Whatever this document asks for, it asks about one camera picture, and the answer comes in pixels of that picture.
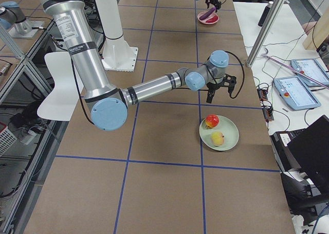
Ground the green plate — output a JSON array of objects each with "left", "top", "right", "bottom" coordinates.
[{"left": 199, "top": 115, "right": 239, "bottom": 151}]

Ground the red orange pomegranate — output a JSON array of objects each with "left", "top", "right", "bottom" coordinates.
[{"left": 205, "top": 114, "right": 220, "bottom": 129}]

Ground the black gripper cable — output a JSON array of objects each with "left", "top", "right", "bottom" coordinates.
[{"left": 225, "top": 51, "right": 245, "bottom": 99}]

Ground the white chair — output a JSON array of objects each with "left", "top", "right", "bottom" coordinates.
[{"left": 37, "top": 51, "right": 83, "bottom": 121}]

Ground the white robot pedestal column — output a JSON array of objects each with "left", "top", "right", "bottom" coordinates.
[{"left": 95, "top": 0, "right": 138, "bottom": 72}]

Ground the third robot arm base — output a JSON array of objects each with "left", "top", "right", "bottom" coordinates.
[{"left": 1, "top": 1, "right": 44, "bottom": 39}]

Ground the far teach pendant tablet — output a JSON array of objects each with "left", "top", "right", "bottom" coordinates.
[{"left": 291, "top": 59, "right": 328, "bottom": 86}]

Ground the near teach pendant tablet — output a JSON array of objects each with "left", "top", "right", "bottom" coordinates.
[{"left": 273, "top": 76, "right": 321, "bottom": 111}]

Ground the purple eggplant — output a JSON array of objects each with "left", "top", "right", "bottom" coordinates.
[{"left": 198, "top": 7, "right": 216, "bottom": 20}]

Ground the aluminium frame post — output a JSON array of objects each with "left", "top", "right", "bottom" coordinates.
[{"left": 246, "top": 0, "right": 285, "bottom": 68}]

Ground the white plastic basket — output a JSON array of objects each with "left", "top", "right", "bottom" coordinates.
[{"left": 0, "top": 122, "right": 17, "bottom": 156}]

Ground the pink grabber stick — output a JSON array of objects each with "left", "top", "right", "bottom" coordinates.
[{"left": 262, "top": 54, "right": 328, "bottom": 89}]

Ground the yellow pink peach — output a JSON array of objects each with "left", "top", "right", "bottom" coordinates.
[{"left": 210, "top": 131, "right": 225, "bottom": 147}]

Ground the pink plate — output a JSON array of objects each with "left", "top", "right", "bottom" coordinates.
[{"left": 197, "top": 11, "right": 220, "bottom": 25}]

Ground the red chili pepper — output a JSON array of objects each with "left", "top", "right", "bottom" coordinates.
[{"left": 206, "top": 16, "right": 219, "bottom": 24}]

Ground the black laptop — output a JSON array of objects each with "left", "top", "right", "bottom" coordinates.
[{"left": 287, "top": 115, "right": 328, "bottom": 193}]

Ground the black water bottle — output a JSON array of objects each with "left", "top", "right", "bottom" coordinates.
[{"left": 258, "top": 1, "right": 273, "bottom": 27}]

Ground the teach pendant tablet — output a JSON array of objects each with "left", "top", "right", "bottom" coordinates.
[
  {"left": 291, "top": 59, "right": 328, "bottom": 86},
  {"left": 273, "top": 76, "right": 321, "bottom": 111}
]

